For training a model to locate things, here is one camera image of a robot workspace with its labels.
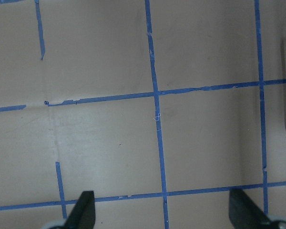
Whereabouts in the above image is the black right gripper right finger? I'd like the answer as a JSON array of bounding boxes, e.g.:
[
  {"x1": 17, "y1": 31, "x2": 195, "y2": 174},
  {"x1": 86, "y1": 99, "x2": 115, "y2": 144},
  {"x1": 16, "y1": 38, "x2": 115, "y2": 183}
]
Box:
[{"x1": 228, "y1": 188, "x2": 271, "y2": 229}]

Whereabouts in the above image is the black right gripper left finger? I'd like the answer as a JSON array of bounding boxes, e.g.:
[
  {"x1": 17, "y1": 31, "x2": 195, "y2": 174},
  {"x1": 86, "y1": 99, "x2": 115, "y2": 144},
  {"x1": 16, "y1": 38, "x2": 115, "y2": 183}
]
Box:
[{"x1": 63, "y1": 191, "x2": 95, "y2": 229}]

